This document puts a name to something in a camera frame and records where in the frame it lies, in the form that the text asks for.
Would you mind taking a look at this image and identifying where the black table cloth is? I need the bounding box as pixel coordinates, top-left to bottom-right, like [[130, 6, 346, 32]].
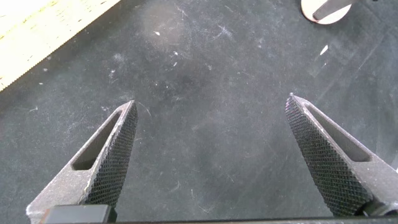
[[0, 0, 398, 224]]

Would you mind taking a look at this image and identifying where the pinkish grey ball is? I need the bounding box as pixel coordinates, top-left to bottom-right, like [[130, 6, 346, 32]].
[[300, 0, 353, 26]]

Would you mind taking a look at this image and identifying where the wicker basket with brown handles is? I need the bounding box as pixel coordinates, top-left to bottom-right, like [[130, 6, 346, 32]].
[[0, 0, 121, 91]]

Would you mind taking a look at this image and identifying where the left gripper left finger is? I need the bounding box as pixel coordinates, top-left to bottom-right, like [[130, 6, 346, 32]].
[[26, 100, 139, 220]]

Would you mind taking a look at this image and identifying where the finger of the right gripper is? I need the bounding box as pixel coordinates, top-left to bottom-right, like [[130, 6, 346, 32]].
[[312, 0, 358, 21]]

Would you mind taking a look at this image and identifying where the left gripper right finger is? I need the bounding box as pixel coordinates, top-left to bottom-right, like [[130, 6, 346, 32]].
[[285, 92, 398, 218]]

